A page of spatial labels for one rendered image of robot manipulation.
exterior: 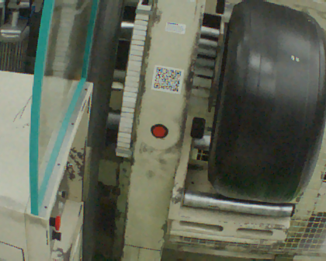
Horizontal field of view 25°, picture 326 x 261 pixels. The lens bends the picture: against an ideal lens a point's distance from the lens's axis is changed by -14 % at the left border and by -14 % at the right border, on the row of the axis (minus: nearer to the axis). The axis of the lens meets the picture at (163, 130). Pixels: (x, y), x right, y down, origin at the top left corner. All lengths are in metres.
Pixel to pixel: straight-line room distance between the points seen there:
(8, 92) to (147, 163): 0.55
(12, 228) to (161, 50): 0.75
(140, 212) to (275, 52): 0.71
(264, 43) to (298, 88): 0.15
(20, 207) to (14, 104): 0.40
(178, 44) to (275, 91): 0.30
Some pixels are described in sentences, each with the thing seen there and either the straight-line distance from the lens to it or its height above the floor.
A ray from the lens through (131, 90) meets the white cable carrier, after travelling 2.21.
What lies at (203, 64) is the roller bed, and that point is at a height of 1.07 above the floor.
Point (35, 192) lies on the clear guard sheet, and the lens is 1.54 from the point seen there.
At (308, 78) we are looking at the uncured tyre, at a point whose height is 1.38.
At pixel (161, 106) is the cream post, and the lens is 2.21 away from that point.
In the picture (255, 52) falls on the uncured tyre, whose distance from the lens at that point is 2.00.
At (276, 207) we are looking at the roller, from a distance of 2.29.
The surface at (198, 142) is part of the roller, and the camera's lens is 2.50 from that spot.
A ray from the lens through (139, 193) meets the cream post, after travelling 2.38.
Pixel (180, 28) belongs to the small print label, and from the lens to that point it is 2.09.
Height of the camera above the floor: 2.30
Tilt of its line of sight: 34 degrees down
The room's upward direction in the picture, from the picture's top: 9 degrees clockwise
